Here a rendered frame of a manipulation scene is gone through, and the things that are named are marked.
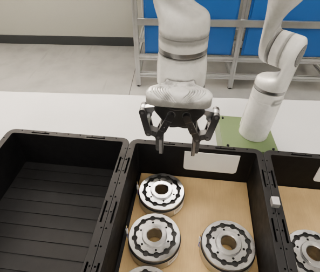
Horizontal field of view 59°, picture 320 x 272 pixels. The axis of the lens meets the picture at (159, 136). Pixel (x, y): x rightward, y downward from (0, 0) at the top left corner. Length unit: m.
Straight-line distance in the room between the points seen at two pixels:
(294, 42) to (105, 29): 2.78
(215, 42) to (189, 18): 2.06
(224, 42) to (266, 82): 1.64
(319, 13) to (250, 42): 0.51
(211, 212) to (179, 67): 0.37
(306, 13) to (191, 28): 2.17
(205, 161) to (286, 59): 0.33
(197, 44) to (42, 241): 0.49
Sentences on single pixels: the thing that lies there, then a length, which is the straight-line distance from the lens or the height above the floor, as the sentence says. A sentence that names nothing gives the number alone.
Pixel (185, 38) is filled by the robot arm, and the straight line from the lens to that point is 0.38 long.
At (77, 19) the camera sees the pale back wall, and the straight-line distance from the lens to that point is 3.44.
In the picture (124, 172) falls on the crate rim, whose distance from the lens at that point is 0.60.
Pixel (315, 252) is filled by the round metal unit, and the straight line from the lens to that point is 0.65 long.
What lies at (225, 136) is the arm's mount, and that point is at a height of 0.77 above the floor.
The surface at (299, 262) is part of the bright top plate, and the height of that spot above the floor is 0.86.
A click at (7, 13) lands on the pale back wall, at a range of 3.73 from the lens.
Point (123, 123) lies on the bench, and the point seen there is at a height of 0.70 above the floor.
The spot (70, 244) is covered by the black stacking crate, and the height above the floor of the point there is 0.83.
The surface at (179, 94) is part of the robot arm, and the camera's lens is 0.38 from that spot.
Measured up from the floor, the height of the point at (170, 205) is 0.86.
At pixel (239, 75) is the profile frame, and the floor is 0.14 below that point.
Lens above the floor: 1.37
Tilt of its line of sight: 42 degrees down
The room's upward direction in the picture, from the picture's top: straight up
